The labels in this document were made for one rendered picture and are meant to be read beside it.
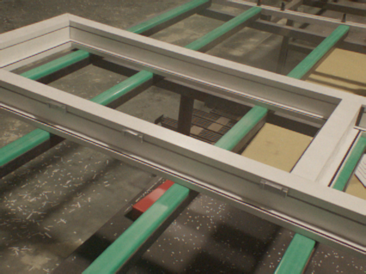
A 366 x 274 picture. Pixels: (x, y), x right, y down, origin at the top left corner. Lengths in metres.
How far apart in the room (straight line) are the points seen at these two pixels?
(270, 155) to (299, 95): 0.32
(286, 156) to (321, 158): 0.57
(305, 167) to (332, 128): 0.18
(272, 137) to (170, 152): 0.72
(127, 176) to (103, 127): 1.44
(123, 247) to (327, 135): 0.49
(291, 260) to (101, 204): 1.52
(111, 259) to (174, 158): 0.26
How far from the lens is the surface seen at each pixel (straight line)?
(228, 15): 2.14
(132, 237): 0.85
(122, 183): 2.43
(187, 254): 1.24
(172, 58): 1.40
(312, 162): 0.99
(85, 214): 2.25
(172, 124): 2.28
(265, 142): 1.61
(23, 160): 1.09
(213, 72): 1.36
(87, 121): 1.07
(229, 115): 2.42
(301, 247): 0.90
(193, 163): 0.96
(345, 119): 1.17
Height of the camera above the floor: 1.44
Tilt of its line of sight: 31 degrees down
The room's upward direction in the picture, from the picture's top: 6 degrees clockwise
